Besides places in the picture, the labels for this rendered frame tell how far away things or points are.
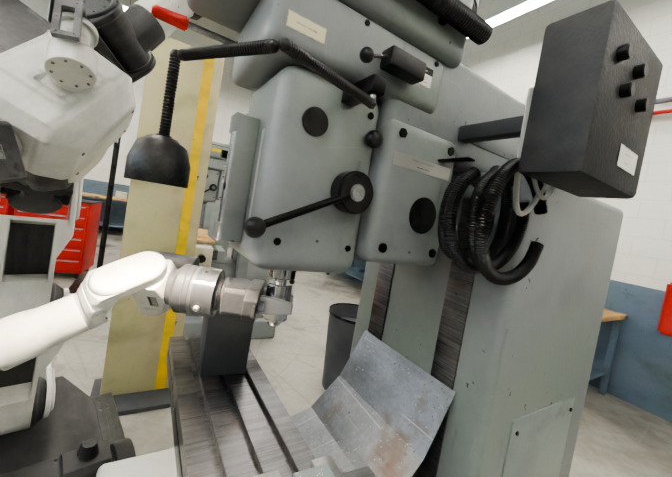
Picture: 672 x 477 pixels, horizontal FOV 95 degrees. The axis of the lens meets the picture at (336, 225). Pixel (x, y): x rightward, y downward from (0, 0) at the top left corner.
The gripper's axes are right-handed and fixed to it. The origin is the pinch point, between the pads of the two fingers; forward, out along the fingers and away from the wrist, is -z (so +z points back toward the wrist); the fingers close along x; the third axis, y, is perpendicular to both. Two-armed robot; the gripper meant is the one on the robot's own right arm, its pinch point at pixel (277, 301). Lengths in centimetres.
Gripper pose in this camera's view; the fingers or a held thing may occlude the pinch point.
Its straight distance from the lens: 61.6
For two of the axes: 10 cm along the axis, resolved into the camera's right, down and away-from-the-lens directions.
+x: -1.1, -0.6, 9.9
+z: -9.8, -1.8, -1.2
